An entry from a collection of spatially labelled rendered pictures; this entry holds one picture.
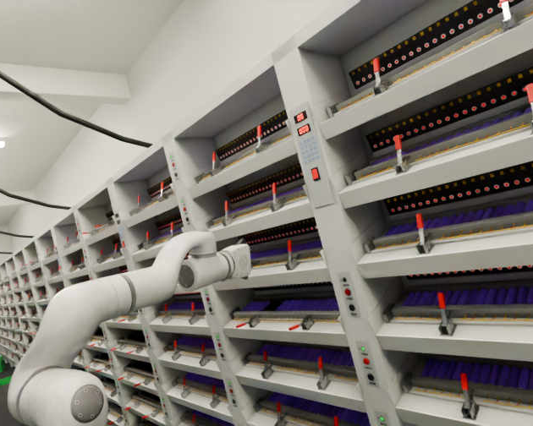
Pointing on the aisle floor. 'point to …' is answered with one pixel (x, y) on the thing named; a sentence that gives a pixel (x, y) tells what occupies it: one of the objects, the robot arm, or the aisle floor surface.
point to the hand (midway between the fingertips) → (252, 256)
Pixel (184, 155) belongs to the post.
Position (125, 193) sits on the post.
